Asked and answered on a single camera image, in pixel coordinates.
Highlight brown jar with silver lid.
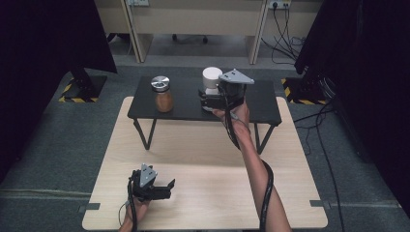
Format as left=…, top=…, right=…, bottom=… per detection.
left=150, top=74, right=175, bottom=114

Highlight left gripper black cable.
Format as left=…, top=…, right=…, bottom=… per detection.
left=117, top=177, right=139, bottom=232

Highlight black floor cables bundle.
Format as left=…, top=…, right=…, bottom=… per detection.
left=260, top=5, right=308, bottom=66

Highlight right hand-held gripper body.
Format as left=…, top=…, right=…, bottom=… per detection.
left=218, top=68, right=255, bottom=109

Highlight stand base with hazard tape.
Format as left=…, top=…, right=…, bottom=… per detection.
left=58, top=66, right=108, bottom=104
left=280, top=76, right=329, bottom=106

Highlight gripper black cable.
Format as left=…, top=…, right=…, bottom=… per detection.
left=220, top=84, right=276, bottom=232
left=117, top=177, right=139, bottom=232

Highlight beige office desk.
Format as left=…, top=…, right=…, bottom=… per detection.
left=95, top=0, right=323, bottom=66

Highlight white wall socket with plugs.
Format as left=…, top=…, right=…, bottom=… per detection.
left=267, top=0, right=293, bottom=11

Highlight black raised shelf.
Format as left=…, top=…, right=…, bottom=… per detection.
left=127, top=75, right=283, bottom=156

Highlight black curtain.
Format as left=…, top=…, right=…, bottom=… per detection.
left=294, top=0, right=410, bottom=220
left=0, top=0, right=119, bottom=180

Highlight office chair wheels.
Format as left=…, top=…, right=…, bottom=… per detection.
left=171, top=33, right=209, bottom=45

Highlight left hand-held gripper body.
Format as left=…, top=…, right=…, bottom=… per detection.
left=129, top=162, right=172, bottom=203

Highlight person's left hand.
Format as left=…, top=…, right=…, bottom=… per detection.
left=125, top=196, right=151, bottom=224

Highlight person's right hand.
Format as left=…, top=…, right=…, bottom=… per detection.
left=212, top=98, right=251, bottom=133

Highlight white jar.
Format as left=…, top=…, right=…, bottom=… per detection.
left=201, top=66, right=224, bottom=97

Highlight long black floor cable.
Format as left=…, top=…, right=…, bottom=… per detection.
left=292, top=101, right=346, bottom=232

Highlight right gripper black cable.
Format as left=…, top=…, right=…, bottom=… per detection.
left=220, top=84, right=276, bottom=232

